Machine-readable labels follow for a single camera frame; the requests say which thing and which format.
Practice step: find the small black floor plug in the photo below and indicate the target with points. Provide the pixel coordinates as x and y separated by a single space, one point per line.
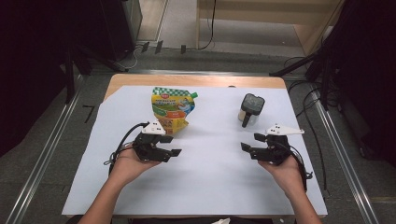
145 46

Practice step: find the person's left hand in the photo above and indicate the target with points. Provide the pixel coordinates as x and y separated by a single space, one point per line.
127 168

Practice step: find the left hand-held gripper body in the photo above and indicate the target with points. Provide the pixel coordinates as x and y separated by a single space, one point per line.
149 149

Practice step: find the yellow green spout pouch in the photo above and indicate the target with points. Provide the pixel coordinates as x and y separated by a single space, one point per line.
172 107

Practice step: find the long metal floor rail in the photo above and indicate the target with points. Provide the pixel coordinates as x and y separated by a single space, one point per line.
40 161
345 161

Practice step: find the black cabinet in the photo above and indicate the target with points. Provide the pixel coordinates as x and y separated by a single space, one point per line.
116 28

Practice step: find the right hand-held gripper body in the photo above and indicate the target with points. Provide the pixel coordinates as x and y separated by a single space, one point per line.
274 151

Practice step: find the short metal floor rail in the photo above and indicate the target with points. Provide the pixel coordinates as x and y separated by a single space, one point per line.
199 72

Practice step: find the white crumpled paper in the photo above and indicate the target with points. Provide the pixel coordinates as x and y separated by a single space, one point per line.
221 221

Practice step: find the dark curtain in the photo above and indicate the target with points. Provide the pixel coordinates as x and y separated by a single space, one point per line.
367 77
37 62

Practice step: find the black tripod stand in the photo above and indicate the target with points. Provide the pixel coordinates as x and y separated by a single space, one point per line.
295 65

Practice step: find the clear jar with black lid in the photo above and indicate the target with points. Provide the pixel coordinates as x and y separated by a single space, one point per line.
252 105

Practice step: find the white paper sheet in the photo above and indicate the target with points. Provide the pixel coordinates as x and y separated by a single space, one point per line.
211 177

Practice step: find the black stand with legs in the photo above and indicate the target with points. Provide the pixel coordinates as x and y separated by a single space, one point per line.
70 77

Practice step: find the person's right hand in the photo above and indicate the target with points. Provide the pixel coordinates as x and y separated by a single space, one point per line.
288 177

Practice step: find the light wooden bench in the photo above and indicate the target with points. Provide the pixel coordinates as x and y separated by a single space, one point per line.
267 15

